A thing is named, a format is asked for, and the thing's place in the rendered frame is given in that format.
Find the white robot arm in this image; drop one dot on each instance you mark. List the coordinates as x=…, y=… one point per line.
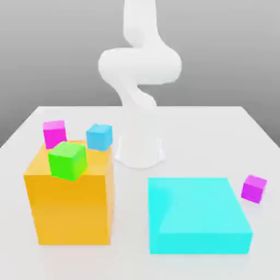
x=140, y=65

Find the small blue cube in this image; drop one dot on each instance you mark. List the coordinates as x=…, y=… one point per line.
x=99, y=137

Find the small green cube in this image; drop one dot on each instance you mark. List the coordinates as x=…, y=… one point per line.
x=66, y=161

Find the small magenta cube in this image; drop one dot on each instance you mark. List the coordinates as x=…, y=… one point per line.
x=53, y=135

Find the small purple cube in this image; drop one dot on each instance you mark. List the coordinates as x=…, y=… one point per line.
x=252, y=191

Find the large cyan box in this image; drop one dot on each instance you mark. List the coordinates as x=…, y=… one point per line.
x=196, y=214

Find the large orange box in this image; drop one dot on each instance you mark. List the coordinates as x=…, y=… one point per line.
x=70, y=207

